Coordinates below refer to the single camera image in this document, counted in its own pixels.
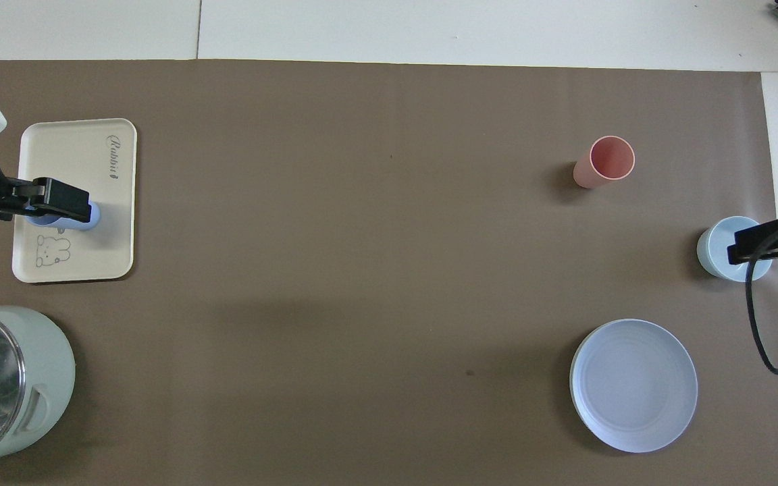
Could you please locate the pale green cooking pot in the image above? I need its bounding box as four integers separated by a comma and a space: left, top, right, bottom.
0, 306, 77, 472

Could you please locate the brown table mat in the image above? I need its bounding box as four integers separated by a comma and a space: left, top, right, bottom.
0, 59, 778, 486

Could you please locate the pale blue plate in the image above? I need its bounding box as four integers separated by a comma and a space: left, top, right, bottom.
569, 319, 699, 454

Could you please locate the light blue bowl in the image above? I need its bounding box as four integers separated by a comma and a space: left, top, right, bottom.
696, 216, 773, 283

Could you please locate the cream tray with rabbit print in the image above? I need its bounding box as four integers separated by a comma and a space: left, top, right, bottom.
11, 118, 138, 284

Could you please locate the blue plastic cup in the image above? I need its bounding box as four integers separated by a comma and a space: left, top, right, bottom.
26, 199, 102, 233

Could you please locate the pink plastic cup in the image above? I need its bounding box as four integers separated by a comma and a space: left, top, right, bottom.
573, 136, 636, 190

